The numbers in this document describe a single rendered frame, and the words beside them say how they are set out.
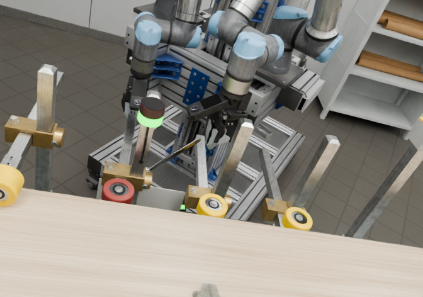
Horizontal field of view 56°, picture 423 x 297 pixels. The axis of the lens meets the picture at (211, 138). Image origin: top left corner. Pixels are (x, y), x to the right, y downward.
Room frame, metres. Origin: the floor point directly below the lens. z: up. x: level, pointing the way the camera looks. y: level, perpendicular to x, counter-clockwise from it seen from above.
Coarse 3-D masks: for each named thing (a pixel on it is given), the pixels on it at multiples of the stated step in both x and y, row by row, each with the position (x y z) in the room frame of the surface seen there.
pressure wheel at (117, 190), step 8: (104, 184) 0.70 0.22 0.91; (112, 184) 0.71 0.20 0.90; (120, 184) 0.72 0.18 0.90; (128, 184) 0.73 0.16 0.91; (104, 192) 0.68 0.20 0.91; (112, 192) 0.69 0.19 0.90; (120, 192) 0.70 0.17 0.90; (128, 192) 0.70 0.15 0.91; (104, 200) 0.67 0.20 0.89; (112, 200) 0.67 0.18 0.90; (120, 200) 0.67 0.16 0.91; (128, 200) 0.69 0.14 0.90
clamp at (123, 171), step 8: (104, 168) 0.80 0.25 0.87; (120, 168) 0.82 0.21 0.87; (128, 168) 0.83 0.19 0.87; (104, 176) 0.78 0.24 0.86; (112, 176) 0.78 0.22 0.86; (120, 176) 0.79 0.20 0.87; (128, 176) 0.80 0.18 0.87; (136, 176) 0.81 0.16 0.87; (144, 176) 0.82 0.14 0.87; (136, 184) 0.80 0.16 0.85; (144, 184) 0.81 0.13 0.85
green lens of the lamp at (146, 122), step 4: (140, 116) 0.75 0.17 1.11; (140, 120) 0.75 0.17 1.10; (144, 120) 0.75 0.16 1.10; (148, 120) 0.75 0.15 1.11; (152, 120) 0.75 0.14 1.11; (156, 120) 0.76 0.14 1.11; (160, 120) 0.77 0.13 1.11; (144, 124) 0.75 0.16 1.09; (148, 124) 0.75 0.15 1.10; (152, 124) 0.75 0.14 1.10; (156, 124) 0.76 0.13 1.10; (160, 124) 0.77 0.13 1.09
